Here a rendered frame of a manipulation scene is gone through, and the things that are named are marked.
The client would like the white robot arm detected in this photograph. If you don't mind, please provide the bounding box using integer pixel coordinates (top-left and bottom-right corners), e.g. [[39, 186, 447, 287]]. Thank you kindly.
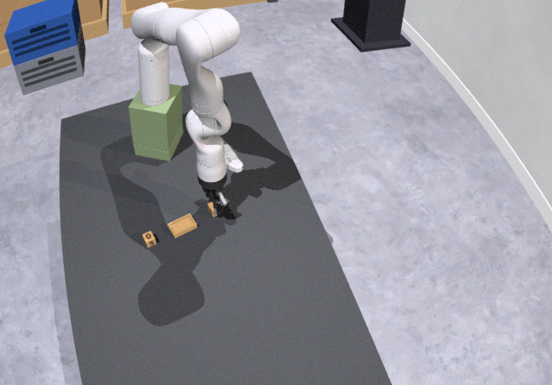
[[131, 2, 243, 182]]

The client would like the tan rectangular tray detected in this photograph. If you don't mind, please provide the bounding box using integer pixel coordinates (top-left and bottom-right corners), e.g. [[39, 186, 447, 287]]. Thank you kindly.
[[168, 213, 198, 238]]

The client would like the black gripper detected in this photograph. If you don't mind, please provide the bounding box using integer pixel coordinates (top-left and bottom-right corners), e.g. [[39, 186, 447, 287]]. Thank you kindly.
[[198, 171, 229, 216]]

